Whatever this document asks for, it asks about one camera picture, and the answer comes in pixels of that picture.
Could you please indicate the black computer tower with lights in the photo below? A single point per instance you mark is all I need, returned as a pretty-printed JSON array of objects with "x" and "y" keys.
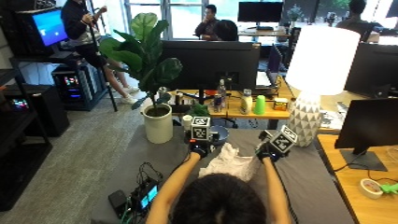
[{"x": 75, "y": 85}]

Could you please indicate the black monitor by window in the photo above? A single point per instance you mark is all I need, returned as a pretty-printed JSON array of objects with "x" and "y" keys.
[{"x": 260, "y": 11}]

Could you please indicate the person's left hand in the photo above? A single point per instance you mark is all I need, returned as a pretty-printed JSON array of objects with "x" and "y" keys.
[{"x": 200, "y": 150}]

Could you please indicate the person's right hand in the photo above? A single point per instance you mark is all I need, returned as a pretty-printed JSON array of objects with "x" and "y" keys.
[{"x": 265, "y": 152}]

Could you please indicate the white table lamp with patterned base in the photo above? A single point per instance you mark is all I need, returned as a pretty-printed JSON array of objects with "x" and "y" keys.
[{"x": 317, "y": 71}]

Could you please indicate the white marker cube on right glove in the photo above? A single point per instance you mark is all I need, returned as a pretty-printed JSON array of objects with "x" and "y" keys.
[{"x": 284, "y": 139}]

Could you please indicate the monitor with blue screen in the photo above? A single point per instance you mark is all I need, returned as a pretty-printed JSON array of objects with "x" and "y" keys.
[{"x": 48, "y": 28}]

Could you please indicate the yellow box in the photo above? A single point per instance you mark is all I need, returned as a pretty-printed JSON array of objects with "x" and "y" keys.
[{"x": 280, "y": 104}]

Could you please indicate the green plastic cup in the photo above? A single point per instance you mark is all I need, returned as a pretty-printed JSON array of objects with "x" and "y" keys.
[{"x": 260, "y": 104}]

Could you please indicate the white marker cube on glove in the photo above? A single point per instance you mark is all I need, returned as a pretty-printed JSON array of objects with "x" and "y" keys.
[
  {"x": 200, "y": 128},
  {"x": 284, "y": 139}
]

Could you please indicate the blue-grey bowl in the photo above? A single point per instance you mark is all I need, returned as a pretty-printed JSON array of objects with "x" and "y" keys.
[{"x": 221, "y": 133}]

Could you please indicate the potted fiddle-leaf plant in white pot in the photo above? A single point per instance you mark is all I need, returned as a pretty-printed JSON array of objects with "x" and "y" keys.
[{"x": 151, "y": 77}]

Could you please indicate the open laptop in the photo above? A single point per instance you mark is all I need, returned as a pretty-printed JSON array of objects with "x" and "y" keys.
[{"x": 269, "y": 70}]

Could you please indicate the roll of white tape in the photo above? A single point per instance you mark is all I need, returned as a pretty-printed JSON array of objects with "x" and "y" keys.
[{"x": 370, "y": 188}]

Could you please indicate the grey table cover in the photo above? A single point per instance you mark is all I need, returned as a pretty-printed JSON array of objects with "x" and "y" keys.
[{"x": 303, "y": 183}]

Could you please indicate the white marker cube on left glove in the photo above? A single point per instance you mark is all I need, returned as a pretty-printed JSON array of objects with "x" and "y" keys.
[{"x": 200, "y": 128}]

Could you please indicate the clear water bottle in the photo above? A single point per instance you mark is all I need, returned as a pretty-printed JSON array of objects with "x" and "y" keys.
[{"x": 221, "y": 90}]

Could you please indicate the black tripod pole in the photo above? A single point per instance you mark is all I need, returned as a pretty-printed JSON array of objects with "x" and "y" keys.
[{"x": 102, "y": 59}]

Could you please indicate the black monitor on wooden desk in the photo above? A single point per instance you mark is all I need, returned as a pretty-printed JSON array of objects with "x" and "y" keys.
[{"x": 369, "y": 130}]

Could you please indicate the black monitor at edge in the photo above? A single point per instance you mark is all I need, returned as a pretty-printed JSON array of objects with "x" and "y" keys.
[{"x": 370, "y": 68}]

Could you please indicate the black power adapter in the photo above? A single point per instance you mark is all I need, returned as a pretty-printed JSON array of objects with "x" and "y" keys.
[{"x": 118, "y": 200}]

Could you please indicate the small green plant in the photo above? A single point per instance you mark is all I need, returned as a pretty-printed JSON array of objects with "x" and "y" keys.
[{"x": 199, "y": 109}]

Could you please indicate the large black monitor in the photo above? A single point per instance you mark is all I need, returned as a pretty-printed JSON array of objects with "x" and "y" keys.
[{"x": 209, "y": 65}]

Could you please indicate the black shelf unit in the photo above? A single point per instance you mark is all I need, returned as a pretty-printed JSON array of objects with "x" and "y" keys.
[{"x": 23, "y": 137}]

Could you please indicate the the person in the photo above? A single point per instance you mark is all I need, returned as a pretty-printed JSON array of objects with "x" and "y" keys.
[{"x": 219, "y": 199}]

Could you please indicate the white cloth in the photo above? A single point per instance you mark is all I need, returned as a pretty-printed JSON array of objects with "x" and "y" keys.
[{"x": 231, "y": 163}]

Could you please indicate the white cup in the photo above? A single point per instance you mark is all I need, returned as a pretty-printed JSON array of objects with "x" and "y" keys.
[{"x": 187, "y": 122}]

